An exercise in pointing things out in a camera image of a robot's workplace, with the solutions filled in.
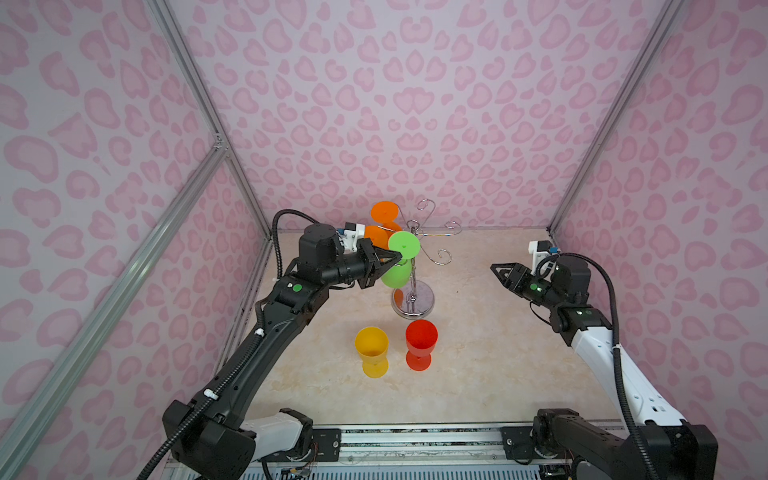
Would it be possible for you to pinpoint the right black corrugated cable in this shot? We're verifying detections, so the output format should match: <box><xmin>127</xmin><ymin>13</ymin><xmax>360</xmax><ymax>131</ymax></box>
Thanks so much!
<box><xmin>536</xmin><ymin>251</ymin><xmax>664</xmax><ymax>480</ymax></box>

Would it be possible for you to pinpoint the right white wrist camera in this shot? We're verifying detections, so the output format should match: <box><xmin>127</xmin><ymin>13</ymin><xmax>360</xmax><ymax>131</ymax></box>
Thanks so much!
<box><xmin>528</xmin><ymin>240</ymin><xmax>559</xmax><ymax>272</ymax></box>

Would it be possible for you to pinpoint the black corrugated cable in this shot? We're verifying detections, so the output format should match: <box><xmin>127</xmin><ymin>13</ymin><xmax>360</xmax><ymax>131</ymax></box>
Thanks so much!
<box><xmin>136</xmin><ymin>208</ymin><xmax>322</xmax><ymax>480</ymax></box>
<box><xmin>536</xmin><ymin>251</ymin><xmax>664</xmax><ymax>480</ymax></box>

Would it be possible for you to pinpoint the aluminium frame post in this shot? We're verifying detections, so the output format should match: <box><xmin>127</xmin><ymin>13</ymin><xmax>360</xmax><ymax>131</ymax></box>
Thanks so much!
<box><xmin>547</xmin><ymin>0</ymin><xmax>688</xmax><ymax>239</ymax></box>
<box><xmin>145</xmin><ymin>0</ymin><xmax>271</xmax><ymax>239</ymax></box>

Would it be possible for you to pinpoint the left aluminium frame post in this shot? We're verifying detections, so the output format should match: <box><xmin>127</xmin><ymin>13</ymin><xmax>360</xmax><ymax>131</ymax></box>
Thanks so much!
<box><xmin>145</xmin><ymin>0</ymin><xmax>271</xmax><ymax>239</ymax></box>

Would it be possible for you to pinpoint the diagonal aluminium frame bar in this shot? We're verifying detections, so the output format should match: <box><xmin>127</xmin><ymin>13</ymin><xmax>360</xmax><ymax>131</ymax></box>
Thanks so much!
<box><xmin>1</xmin><ymin>145</ymin><xmax>230</xmax><ymax>479</ymax></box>

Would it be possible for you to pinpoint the green plastic wine glass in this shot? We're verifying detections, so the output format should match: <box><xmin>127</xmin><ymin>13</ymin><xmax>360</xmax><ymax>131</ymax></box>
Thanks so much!
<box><xmin>381</xmin><ymin>231</ymin><xmax>421</xmax><ymax>289</ymax></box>

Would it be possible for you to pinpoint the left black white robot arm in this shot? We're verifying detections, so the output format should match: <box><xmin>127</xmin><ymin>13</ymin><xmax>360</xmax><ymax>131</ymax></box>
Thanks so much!
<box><xmin>139</xmin><ymin>223</ymin><xmax>403</xmax><ymax>479</ymax></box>

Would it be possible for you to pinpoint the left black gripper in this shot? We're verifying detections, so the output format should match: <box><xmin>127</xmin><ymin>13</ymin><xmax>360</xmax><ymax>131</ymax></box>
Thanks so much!
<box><xmin>321</xmin><ymin>239</ymin><xmax>401</xmax><ymax>289</ymax></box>

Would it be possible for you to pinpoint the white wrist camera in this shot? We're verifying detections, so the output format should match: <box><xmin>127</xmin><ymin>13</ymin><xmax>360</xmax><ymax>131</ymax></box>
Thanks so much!
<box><xmin>528</xmin><ymin>240</ymin><xmax>559</xmax><ymax>272</ymax></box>
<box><xmin>337</xmin><ymin>222</ymin><xmax>366</xmax><ymax>253</ymax></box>

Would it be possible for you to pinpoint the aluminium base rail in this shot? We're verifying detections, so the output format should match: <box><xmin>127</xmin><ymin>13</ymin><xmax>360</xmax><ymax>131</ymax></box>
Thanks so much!
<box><xmin>160</xmin><ymin>422</ymin><xmax>688</xmax><ymax>480</ymax></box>

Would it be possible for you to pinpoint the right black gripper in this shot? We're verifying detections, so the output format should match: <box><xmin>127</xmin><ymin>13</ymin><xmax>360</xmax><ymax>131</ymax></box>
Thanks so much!
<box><xmin>490</xmin><ymin>263</ymin><xmax>566</xmax><ymax>311</ymax></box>

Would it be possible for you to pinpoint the red plastic wine glass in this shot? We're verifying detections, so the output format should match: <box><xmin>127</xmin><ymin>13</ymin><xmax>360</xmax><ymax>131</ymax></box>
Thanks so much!
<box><xmin>405</xmin><ymin>319</ymin><xmax>438</xmax><ymax>371</ymax></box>

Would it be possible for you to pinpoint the chrome wine glass rack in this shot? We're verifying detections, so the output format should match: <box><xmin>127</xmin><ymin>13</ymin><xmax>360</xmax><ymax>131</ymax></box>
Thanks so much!
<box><xmin>391</xmin><ymin>198</ymin><xmax>463</xmax><ymax>321</ymax></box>

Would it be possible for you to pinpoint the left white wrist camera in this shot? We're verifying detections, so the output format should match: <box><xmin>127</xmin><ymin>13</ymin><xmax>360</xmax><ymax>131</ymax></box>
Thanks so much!
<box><xmin>337</xmin><ymin>222</ymin><xmax>366</xmax><ymax>253</ymax></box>

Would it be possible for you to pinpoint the left black corrugated cable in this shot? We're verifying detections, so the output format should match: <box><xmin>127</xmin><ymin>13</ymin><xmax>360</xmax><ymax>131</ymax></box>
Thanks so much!
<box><xmin>136</xmin><ymin>208</ymin><xmax>322</xmax><ymax>480</ymax></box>

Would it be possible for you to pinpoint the rear orange plastic wine glass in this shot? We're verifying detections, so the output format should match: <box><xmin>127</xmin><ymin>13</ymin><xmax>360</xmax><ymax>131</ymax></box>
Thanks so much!
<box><xmin>371</xmin><ymin>201</ymin><xmax>402</xmax><ymax>234</ymax></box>

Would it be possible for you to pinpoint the yellow plastic wine glass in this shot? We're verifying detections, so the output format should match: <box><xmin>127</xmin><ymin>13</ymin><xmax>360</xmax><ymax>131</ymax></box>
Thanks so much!
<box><xmin>355</xmin><ymin>327</ymin><xmax>389</xmax><ymax>379</ymax></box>

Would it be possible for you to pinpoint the front orange plastic wine glass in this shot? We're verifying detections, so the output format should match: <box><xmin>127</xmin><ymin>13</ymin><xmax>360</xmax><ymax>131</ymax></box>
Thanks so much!
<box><xmin>364</xmin><ymin>225</ymin><xmax>389</xmax><ymax>249</ymax></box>

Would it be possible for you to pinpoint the right aluminium frame post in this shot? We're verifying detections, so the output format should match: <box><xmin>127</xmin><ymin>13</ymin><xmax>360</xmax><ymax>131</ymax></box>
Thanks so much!
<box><xmin>547</xmin><ymin>0</ymin><xmax>688</xmax><ymax>239</ymax></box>

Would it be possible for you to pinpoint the orange plastic wine glass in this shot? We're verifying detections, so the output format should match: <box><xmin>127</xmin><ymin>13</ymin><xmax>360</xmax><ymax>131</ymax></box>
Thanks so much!
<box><xmin>371</xmin><ymin>201</ymin><xmax>402</xmax><ymax>234</ymax></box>
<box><xmin>364</xmin><ymin>225</ymin><xmax>389</xmax><ymax>249</ymax></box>

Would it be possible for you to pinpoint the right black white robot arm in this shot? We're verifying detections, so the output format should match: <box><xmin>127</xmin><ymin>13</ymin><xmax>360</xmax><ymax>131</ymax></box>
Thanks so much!
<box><xmin>490</xmin><ymin>253</ymin><xmax>718</xmax><ymax>479</ymax></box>

